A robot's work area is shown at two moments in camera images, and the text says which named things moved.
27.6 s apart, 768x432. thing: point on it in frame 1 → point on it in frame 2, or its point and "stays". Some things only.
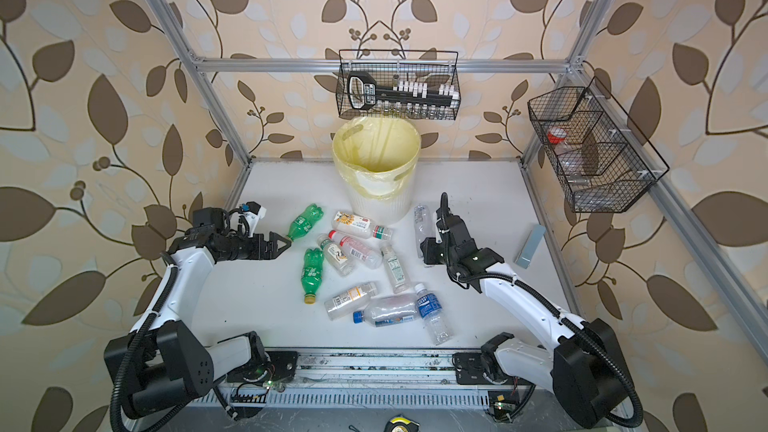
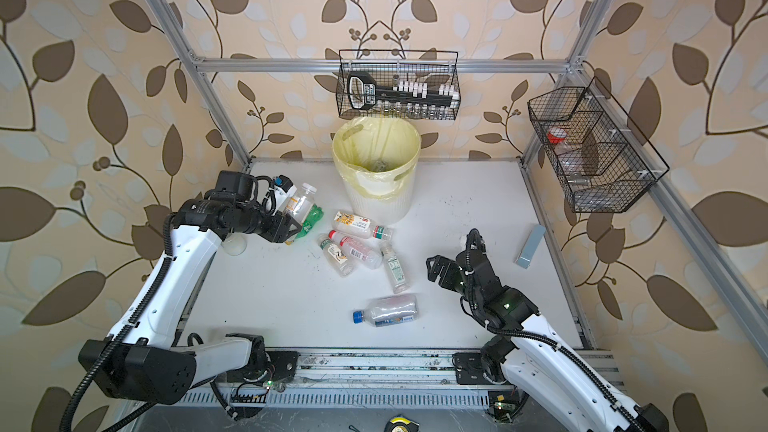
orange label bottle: [350, 301] → [298, 205]
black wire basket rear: [398, 84] stays
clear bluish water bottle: [423, 226] → [379, 165]
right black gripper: [428, 250] → [451, 268]
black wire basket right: [598, 155] stays
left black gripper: [269, 254] → [282, 230]
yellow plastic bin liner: [376, 155] stays
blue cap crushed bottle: [389, 310] stays
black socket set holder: [363, 93] stays
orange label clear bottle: [356, 225] stays
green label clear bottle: [397, 274] stays
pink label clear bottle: [365, 255] stays
